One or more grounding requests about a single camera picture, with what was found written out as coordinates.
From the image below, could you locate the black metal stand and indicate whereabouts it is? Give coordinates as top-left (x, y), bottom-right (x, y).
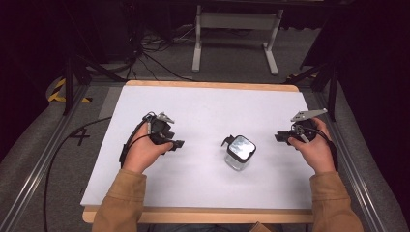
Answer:
top-left (283, 61), bottom-right (339, 123)
top-left (63, 54), bottom-right (127, 116)

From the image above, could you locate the white metal table frame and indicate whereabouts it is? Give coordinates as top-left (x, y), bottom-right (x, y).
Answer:
top-left (191, 4), bottom-right (284, 76)

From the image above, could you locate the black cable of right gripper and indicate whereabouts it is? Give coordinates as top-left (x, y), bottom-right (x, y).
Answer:
top-left (298, 125), bottom-right (339, 172)

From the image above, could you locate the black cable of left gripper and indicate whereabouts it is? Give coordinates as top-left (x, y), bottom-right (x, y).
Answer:
top-left (43, 116), bottom-right (153, 232)

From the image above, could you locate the clear square jar black lid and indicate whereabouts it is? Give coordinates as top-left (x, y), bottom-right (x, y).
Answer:
top-left (220, 134), bottom-right (257, 172)

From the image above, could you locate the bundle of floor cables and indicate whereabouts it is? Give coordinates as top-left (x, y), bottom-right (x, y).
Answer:
top-left (125, 22), bottom-right (201, 83)

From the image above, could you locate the person's left hand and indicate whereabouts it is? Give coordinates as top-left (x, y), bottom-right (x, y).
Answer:
top-left (122, 123), bottom-right (174, 175)

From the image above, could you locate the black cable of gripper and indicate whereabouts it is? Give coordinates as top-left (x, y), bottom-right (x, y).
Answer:
top-left (43, 116), bottom-right (153, 232)
top-left (298, 125), bottom-right (339, 172)

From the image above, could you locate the white table mat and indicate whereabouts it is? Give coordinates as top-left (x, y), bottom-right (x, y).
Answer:
top-left (80, 84), bottom-right (316, 210)

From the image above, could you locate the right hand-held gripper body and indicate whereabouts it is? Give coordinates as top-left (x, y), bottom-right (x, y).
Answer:
top-left (288, 107), bottom-right (329, 144)

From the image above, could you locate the person's right hand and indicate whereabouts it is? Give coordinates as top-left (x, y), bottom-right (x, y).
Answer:
top-left (287, 117), bottom-right (337, 175)

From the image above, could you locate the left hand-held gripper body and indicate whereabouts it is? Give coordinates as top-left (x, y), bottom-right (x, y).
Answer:
top-left (142, 111), bottom-right (177, 146)

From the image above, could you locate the yellow black hazard tape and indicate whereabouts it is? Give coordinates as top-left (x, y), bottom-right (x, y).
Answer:
top-left (47, 77), bottom-right (93, 104)

